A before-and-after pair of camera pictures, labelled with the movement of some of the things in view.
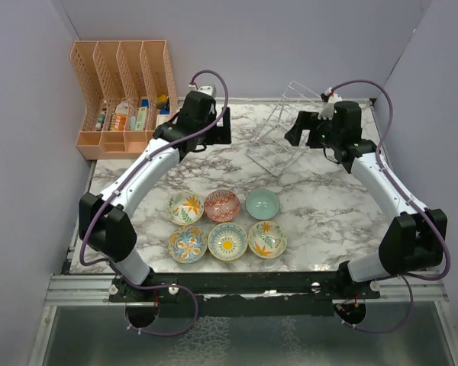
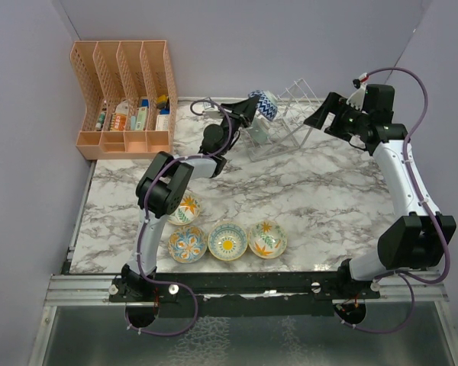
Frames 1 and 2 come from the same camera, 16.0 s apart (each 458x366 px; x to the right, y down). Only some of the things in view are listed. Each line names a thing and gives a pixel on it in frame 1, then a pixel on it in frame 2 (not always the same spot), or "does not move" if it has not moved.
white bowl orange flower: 185,209 does not move
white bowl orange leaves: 267,239 does not move
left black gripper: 220,135 → 241,111
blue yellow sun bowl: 227,241 does not move
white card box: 162,118 does not move
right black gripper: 307,120 → 335,104
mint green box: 140,122 does not move
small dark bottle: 98,126 does not move
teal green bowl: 262,204 → 259,130
